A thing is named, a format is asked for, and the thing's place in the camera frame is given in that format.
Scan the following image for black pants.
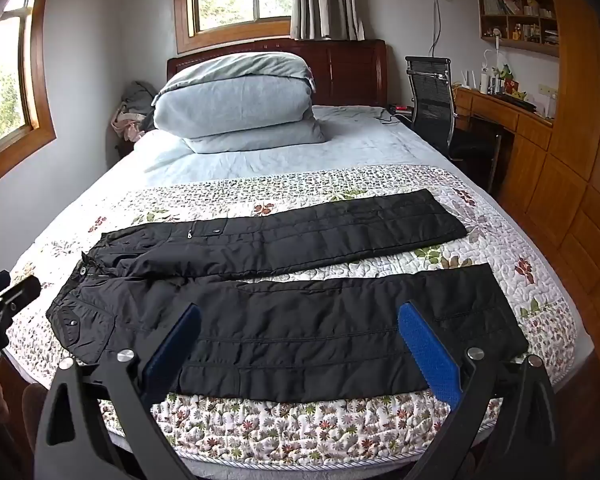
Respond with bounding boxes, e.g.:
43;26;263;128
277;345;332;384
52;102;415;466
46;187;529;403

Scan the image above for light blue bedsheet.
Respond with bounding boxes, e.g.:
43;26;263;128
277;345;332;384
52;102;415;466
95;105;461;201

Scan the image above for white wall cable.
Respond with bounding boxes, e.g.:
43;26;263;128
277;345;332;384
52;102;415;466
427;0;453;58

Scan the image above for white desk lamp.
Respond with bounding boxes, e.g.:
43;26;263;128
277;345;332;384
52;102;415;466
482;49;502;93

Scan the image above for pile of clothes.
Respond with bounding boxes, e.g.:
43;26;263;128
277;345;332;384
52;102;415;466
111;80;158;143

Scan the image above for floral quilted bedspread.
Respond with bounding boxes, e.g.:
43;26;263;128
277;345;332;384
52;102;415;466
2;164;593;461

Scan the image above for grey pillow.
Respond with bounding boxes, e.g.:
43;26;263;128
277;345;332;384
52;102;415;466
151;51;327;155

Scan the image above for dark wooden headboard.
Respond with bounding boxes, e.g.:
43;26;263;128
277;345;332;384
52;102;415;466
166;38;392;108

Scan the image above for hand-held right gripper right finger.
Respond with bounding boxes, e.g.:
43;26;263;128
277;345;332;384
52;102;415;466
397;301;563;480

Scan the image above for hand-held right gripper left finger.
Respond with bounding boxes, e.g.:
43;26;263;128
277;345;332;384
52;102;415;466
34;303;203;480

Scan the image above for wooden wardrobe unit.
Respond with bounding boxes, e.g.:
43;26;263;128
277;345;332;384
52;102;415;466
450;0;600;376

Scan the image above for black mesh office chair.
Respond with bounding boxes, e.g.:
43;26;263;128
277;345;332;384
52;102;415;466
405;56;501;162

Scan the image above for wooden desk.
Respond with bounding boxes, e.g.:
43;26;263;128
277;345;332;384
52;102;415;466
452;85;556;221

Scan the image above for black keyboard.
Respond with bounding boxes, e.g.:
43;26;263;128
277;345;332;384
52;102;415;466
494;92;537;112

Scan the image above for wooden wall shelf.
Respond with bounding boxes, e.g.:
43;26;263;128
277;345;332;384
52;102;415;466
478;0;561;58

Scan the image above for grey striped curtain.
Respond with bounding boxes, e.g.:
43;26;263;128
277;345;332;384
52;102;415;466
290;0;367;42

